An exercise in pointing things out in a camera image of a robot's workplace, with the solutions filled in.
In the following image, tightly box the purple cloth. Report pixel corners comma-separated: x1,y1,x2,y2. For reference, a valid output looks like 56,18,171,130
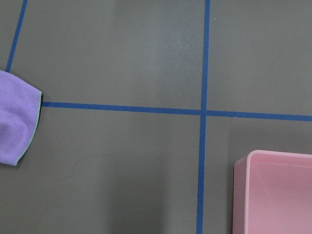
0,71,42,166

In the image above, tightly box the pink plastic tray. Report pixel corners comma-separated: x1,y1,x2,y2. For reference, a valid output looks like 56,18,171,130
232,150,312,234

